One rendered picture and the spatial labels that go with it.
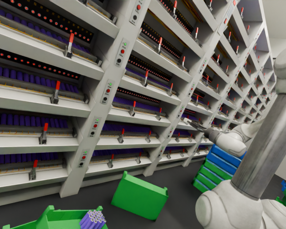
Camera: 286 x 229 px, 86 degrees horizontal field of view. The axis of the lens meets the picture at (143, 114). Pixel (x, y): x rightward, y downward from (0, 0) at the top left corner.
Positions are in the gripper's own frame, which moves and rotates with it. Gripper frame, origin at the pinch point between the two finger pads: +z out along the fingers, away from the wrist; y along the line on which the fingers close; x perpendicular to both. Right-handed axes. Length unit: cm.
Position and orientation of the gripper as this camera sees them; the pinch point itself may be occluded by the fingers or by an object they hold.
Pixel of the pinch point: (188, 121)
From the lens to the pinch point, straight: 124.1
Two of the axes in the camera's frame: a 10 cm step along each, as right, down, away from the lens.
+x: 3.9, -9.0, -2.2
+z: -6.1, -4.2, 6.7
